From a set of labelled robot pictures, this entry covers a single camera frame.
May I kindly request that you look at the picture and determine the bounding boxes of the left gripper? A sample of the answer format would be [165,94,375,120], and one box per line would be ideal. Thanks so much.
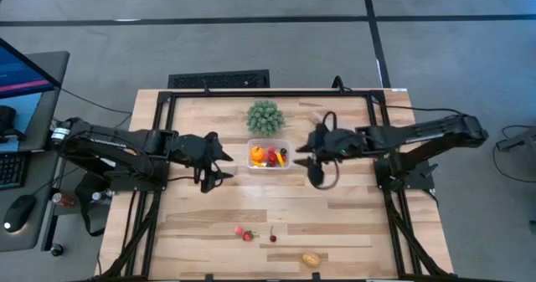
[199,131,235,181]

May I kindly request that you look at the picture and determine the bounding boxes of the clear plastic bottle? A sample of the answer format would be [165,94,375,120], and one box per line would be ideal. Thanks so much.
[90,191,115,204]

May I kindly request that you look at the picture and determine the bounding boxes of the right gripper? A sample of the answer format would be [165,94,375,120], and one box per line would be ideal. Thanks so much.
[293,123,340,169]

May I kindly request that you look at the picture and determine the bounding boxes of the black floor cable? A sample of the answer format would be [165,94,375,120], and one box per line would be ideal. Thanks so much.
[492,125,536,187]

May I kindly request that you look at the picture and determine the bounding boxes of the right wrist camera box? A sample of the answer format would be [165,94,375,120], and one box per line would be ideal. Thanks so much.
[307,163,327,187]

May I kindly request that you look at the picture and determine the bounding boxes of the black aluminium table frame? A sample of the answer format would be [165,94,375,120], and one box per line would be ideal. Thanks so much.
[98,88,456,282]

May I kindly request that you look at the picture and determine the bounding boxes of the black rounded desk object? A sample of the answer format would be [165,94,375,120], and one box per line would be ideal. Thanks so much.
[0,105,20,144]

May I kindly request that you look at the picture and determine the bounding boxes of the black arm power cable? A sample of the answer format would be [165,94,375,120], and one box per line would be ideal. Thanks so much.
[331,75,464,115]

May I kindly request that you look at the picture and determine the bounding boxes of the grey floor power box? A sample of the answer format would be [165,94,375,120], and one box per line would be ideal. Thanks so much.
[496,127,536,152]

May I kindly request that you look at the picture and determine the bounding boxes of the black floor vent grille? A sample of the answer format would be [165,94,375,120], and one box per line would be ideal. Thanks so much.
[167,69,271,90]

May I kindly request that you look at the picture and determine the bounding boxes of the thin black cable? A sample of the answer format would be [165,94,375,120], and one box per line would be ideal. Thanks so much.
[58,86,133,115]
[106,113,133,131]

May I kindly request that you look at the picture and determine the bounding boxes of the red soda can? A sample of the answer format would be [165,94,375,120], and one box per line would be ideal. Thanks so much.
[50,192,77,208]

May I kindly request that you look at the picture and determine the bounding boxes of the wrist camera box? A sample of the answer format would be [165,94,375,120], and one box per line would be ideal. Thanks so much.
[307,163,327,187]
[200,173,222,194]

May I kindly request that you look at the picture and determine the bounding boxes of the black keyboard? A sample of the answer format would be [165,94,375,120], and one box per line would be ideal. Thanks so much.
[0,153,27,191]

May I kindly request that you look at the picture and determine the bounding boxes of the black computer mouse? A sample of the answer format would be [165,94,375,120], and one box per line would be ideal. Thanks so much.
[3,194,37,234]

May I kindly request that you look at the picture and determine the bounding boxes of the green artificial ball plant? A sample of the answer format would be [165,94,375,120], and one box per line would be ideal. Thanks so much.
[245,100,286,137]

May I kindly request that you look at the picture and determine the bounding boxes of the clear plastic tupperware container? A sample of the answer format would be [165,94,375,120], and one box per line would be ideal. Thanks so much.
[245,137,293,172]

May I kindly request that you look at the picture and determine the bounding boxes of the grey side desk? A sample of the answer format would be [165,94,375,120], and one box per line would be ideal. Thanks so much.
[0,50,70,253]

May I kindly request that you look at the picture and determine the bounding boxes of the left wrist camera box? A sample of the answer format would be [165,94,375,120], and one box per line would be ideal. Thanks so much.
[200,173,222,194]

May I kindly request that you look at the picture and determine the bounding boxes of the computer monitor blue screen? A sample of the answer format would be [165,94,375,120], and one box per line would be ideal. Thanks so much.
[0,37,62,100]

